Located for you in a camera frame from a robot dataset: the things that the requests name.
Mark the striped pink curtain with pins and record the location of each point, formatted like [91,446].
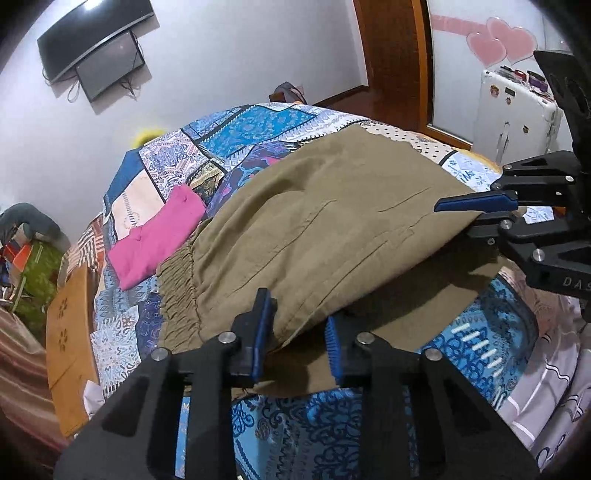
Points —
[23,369]

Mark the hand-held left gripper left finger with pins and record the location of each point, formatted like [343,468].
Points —
[263,323]

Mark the large pink heart sticker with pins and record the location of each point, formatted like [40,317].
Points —
[515,39]

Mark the patchwork blue blanket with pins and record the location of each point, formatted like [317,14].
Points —
[258,124]

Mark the wooden lap board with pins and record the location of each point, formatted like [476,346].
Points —
[69,341]

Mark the grey long pillow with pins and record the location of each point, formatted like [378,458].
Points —
[27,217]

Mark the orange box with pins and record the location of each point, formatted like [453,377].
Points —
[18,258]

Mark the green patterned bag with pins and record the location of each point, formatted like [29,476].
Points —
[41,277]

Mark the small black wall monitor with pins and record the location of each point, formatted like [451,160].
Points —
[108,69]

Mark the small pink heart sticker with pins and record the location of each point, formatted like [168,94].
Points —
[485,48]

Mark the black wall television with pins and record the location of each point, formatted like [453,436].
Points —
[87,32]

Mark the grey backpack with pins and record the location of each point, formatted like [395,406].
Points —
[286,92]

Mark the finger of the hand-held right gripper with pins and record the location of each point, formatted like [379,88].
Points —
[512,233]
[475,202]

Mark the frosted glass door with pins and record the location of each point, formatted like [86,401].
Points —
[452,87]

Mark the khaki pants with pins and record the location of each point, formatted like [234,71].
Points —
[323,207]

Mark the pink garment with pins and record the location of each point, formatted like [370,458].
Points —
[152,240]

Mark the wooden door frame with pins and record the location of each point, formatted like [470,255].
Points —
[392,55]

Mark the white suitcase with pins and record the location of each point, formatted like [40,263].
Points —
[512,115]

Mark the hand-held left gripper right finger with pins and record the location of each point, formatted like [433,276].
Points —
[333,350]

